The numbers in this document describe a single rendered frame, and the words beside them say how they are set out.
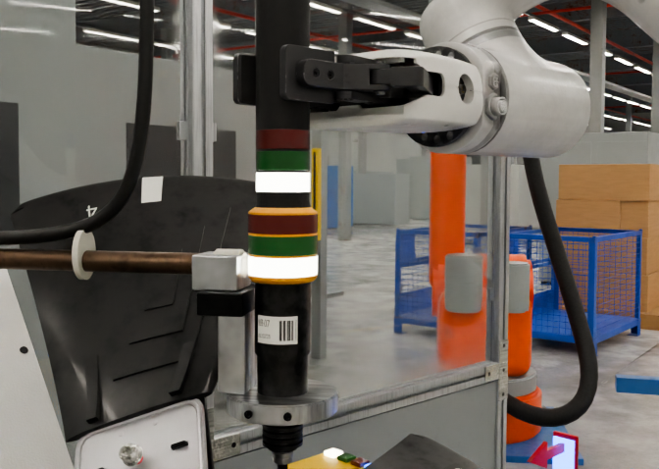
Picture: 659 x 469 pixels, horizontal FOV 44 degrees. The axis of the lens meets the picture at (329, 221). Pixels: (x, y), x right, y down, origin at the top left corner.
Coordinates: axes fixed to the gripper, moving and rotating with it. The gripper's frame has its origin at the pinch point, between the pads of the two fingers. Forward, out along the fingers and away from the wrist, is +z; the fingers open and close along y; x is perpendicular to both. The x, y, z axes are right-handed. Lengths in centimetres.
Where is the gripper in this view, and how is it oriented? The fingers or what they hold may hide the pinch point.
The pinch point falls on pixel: (282, 78)
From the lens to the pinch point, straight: 51.4
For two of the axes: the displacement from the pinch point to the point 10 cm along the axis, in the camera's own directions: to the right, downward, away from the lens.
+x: 0.1, -10.0, -0.5
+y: -7.0, -0.4, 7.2
